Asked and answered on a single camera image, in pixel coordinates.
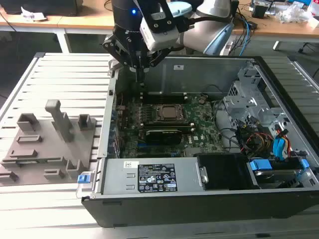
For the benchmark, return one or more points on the blue case latch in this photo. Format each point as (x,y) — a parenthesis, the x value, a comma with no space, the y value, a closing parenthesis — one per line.
(83,179)

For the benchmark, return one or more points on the small black box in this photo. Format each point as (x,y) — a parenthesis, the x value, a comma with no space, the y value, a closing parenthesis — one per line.
(259,11)

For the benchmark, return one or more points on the silver metal drive cage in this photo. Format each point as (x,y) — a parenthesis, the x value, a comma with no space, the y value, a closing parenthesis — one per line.
(239,104)

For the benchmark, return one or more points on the silver finned chipset heatsink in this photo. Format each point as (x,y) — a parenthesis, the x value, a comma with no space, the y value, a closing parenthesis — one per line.
(193,152)

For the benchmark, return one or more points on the black open PC case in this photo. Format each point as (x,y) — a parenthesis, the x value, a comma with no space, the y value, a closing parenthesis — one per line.
(174,211)

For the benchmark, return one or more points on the wooden desk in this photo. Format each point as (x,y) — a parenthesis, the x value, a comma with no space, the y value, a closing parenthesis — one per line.
(74,22)
(286,30)

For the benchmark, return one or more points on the hard disk in blue carrier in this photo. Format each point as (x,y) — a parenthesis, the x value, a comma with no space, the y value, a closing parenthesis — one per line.
(259,165)

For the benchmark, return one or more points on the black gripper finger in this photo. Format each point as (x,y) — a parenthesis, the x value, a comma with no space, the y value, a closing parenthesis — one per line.
(111,46)
(159,56)

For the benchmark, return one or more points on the black RAM slot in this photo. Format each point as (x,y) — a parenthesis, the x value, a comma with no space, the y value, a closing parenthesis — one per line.
(164,93)
(164,96)
(187,128)
(167,126)
(167,123)
(164,99)
(188,131)

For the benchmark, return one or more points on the silver power supply unit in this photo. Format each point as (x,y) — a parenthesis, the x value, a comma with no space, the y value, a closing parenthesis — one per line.
(117,179)

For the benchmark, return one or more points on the grey parts rack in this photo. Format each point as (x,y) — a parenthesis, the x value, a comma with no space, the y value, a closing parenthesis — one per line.
(49,149)

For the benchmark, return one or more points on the silver CPU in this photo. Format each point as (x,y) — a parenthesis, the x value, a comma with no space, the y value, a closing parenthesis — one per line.
(173,112)

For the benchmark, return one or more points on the clear plastic bag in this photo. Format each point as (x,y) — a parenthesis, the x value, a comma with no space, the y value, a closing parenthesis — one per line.
(294,12)

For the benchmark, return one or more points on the round coin battery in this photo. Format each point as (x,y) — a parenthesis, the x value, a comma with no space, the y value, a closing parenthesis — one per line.
(202,101)

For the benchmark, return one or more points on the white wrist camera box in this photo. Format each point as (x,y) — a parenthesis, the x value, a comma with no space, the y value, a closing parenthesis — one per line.
(162,39)

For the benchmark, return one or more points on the green motherboard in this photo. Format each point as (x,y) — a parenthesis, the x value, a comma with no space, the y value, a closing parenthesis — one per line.
(199,124)

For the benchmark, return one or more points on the large black device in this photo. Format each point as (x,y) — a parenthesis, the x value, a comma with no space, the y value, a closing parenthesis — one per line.
(49,7)

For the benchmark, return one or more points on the black graphics card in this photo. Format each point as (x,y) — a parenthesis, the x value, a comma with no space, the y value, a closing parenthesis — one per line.
(163,137)

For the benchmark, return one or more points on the crumpled white paper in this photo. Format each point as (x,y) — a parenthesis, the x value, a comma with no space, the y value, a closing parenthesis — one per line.
(32,15)

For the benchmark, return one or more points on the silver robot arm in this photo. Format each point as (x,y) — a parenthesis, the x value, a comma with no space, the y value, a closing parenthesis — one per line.
(194,37)

